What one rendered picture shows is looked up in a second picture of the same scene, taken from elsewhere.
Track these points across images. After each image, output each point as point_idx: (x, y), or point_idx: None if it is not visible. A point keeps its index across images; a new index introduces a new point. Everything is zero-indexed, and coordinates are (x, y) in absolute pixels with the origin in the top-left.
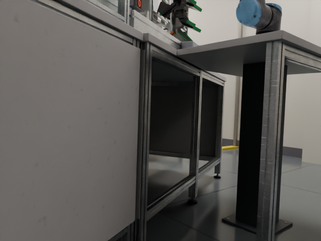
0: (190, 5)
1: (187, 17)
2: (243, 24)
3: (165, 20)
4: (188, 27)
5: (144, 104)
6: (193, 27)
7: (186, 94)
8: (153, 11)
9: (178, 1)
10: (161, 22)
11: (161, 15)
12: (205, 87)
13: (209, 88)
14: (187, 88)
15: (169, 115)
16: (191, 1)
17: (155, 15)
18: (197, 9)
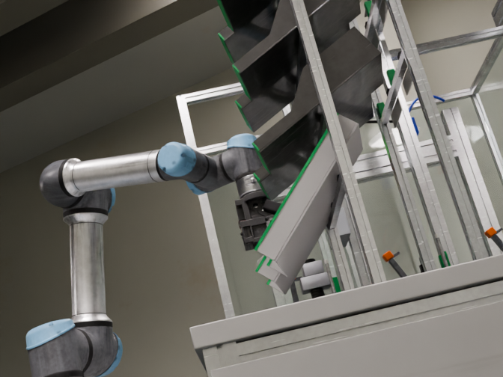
0: (265, 90)
1: (303, 70)
2: (110, 371)
3: (399, 63)
4: (290, 154)
5: None
6: (268, 170)
7: (483, 374)
8: (382, 119)
9: (256, 206)
10: (406, 89)
11: (389, 82)
12: (337, 358)
13: (312, 367)
14: (465, 335)
15: None
16: (245, 119)
17: (394, 108)
18: (246, 89)
